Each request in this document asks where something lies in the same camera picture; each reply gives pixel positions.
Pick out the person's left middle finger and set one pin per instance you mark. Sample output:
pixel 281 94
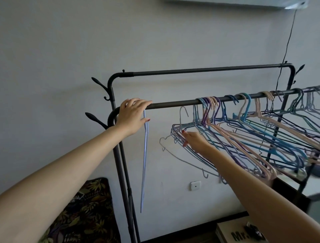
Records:
pixel 133 101

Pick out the white air conditioner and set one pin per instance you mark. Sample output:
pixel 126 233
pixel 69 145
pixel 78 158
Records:
pixel 237 3

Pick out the person's left little finger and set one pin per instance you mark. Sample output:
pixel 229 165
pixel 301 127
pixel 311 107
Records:
pixel 121 105

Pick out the light blue plastic hanger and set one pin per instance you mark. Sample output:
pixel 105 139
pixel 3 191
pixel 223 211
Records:
pixel 145 150

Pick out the person's right hand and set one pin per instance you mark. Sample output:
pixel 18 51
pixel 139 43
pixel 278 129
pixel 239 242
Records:
pixel 197 143

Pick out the dark floral patterned cushion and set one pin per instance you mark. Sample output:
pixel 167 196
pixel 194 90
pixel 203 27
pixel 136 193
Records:
pixel 87 215

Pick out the person's right thumb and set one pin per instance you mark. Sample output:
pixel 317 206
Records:
pixel 186 143

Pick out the black clip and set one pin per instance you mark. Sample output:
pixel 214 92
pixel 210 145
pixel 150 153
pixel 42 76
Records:
pixel 253 230

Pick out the white cardboard box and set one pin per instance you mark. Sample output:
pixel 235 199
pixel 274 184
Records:
pixel 230 229

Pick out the row of coloured hangers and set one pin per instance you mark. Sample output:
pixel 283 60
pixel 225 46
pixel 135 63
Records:
pixel 248 102

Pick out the person's right forearm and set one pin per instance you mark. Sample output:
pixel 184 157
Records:
pixel 255 195

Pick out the person's left hand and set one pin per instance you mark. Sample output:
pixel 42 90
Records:
pixel 130 117

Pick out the bundle of grey-blue hangers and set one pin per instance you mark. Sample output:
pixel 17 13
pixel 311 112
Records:
pixel 176 135

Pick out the person's left thumb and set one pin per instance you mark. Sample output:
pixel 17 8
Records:
pixel 145 120

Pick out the person's left forearm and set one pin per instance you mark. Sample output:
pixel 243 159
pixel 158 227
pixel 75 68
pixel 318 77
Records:
pixel 62 180

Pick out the white wall socket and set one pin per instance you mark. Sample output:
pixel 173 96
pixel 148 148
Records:
pixel 195 185

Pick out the black metal clothes rack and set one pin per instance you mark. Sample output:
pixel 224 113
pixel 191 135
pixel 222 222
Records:
pixel 175 103

